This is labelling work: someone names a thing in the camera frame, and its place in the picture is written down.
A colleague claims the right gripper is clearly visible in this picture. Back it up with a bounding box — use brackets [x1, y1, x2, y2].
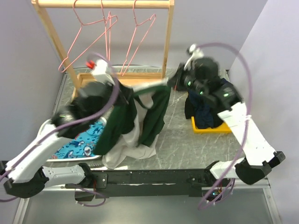
[166, 64, 206, 97]

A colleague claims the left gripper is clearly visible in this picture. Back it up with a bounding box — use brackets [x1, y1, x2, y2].
[93, 77, 134, 123]

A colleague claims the pink wire hanger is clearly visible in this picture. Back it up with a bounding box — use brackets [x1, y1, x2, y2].
[120, 0, 157, 77]
[100, 0, 112, 61]
[57, 0, 118, 73]

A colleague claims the green and white t shirt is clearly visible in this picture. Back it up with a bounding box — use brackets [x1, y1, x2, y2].
[93, 79, 171, 169]

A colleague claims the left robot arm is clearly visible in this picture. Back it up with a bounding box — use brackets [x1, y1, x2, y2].
[0, 80, 133, 198]

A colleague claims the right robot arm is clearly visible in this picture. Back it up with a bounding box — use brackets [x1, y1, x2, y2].
[167, 57, 285, 186]

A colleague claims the wooden clothes rack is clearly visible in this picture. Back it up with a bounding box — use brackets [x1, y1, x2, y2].
[31, 0, 175, 97]

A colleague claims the navy blue garment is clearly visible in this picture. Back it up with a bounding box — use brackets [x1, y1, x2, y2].
[184, 78, 241, 129]

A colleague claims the blue shark print cloth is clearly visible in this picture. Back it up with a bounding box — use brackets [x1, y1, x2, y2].
[48, 117, 107, 162]

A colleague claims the white plastic basket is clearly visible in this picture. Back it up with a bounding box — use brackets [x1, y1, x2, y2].
[37, 118, 108, 162]

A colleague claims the yellow plastic tray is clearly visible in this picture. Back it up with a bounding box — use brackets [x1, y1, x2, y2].
[191, 117, 232, 134]

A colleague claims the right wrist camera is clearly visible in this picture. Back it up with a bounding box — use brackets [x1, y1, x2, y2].
[186, 44, 204, 61]

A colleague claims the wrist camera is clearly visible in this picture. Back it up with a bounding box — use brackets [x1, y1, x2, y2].
[186, 44, 204, 61]
[86, 59, 114, 83]

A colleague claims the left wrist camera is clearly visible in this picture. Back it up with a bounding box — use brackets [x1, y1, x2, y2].
[86, 59, 114, 83]

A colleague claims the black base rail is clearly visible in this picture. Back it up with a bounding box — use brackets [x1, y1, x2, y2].
[64, 168, 232, 203]

